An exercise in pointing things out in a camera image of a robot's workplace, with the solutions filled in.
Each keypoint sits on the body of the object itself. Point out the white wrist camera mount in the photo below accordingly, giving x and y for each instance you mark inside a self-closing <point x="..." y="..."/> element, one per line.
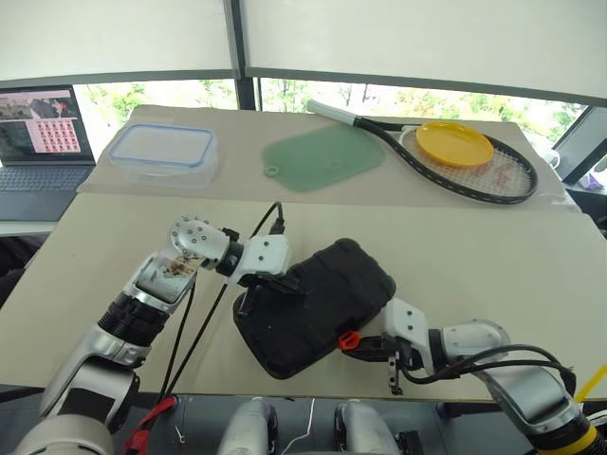
<point x="263" y="253"/>
<point x="408" y="322"/>

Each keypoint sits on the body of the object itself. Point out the dark window frame post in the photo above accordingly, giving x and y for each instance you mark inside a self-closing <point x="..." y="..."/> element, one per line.
<point x="244" y="57"/>

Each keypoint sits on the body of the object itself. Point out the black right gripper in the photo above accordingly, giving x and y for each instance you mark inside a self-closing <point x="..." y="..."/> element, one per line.
<point x="405" y="358"/>

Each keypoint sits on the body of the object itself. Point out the dark laptop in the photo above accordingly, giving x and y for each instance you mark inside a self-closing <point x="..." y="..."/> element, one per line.
<point x="42" y="189"/>

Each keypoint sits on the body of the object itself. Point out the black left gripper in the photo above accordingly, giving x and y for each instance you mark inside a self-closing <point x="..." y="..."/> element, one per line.
<point x="272" y="283"/>

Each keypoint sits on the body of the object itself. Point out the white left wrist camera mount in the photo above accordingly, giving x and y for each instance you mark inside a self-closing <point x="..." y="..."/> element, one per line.
<point x="263" y="253"/>

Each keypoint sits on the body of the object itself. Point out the green silicone mat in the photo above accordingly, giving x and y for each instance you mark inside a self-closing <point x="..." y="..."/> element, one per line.
<point x="327" y="156"/>

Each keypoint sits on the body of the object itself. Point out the yellow plastic plate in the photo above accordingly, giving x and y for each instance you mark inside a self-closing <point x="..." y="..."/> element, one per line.
<point x="455" y="144"/>

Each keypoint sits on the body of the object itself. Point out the black tennis racket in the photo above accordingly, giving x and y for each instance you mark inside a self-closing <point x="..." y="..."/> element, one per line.
<point x="332" y="113"/>

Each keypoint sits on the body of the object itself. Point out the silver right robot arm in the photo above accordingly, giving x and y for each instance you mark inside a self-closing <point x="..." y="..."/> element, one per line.
<point x="531" y="393"/>

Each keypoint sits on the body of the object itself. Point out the white mug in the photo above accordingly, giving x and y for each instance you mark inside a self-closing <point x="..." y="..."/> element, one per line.
<point x="552" y="158"/>

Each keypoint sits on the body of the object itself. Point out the black zippered pouch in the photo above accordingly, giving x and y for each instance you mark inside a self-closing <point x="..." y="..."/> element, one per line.
<point x="322" y="303"/>

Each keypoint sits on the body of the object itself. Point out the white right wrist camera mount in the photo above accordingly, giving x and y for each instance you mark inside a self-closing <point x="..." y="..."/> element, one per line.
<point x="408" y="322"/>

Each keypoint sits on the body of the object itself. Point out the white roller blind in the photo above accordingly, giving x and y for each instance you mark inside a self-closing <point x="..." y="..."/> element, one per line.
<point x="114" y="33"/>
<point x="427" y="38"/>

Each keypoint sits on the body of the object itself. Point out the grey rounded housing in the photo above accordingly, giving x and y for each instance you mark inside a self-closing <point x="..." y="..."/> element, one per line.
<point x="249" y="429"/>
<point x="365" y="429"/>

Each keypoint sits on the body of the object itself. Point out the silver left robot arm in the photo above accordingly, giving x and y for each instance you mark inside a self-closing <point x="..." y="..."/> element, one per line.
<point x="95" y="379"/>

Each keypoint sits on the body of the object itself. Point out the clear container with blue lid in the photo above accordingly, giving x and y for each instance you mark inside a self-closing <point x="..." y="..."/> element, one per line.
<point x="161" y="147"/>

